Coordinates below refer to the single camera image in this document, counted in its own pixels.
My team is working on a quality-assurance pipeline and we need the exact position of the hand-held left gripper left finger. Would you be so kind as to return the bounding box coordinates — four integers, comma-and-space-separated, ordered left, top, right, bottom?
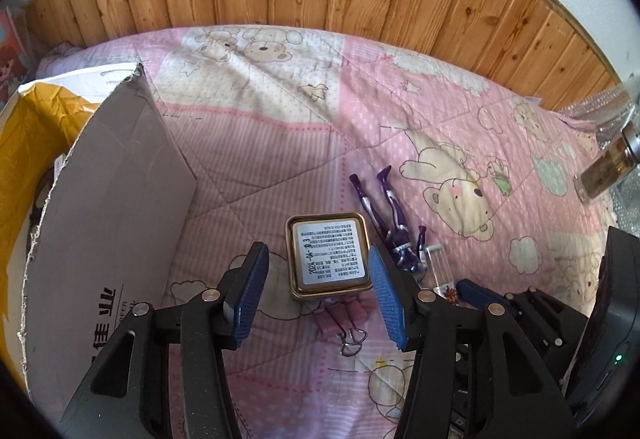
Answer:
60, 241, 270, 439

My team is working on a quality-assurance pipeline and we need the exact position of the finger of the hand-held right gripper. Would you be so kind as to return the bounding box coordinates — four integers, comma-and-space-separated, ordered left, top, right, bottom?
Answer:
457, 279, 588, 385

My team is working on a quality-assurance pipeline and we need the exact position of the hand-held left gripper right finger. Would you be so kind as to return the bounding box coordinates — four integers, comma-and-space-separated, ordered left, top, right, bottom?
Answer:
368, 246, 576, 439

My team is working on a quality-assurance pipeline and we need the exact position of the gold metal tin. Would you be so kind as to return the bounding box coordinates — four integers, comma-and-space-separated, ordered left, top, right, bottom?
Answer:
285, 213, 374, 304

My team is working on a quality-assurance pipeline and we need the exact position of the cardboard box with yellow tape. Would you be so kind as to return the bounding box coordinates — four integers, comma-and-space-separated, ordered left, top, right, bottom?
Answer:
0, 62, 199, 420

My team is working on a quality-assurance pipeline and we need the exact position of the pink binder clip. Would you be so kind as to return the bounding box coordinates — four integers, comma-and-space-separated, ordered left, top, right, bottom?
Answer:
340, 296, 373, 322
316, 309, 367, 358

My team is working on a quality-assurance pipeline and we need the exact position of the clear plastic block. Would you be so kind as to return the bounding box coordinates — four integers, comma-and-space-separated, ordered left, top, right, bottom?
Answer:
425, 243, 458, 305

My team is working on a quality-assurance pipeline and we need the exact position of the purple action figure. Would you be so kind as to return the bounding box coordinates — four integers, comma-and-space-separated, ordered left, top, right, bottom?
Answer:
348, 166, 430, 281

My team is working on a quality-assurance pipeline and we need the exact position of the glass bottle with amber contents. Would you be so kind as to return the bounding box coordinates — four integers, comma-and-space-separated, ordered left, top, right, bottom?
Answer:
574, 120, 640, 205

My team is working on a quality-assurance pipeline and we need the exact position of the pink bear printed blanket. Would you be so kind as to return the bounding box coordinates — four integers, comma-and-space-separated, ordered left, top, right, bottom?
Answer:
35, 24, 621, 439

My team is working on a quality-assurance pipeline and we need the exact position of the toy washing machine box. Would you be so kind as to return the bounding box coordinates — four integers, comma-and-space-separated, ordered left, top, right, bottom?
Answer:
0, 6, 31, 92

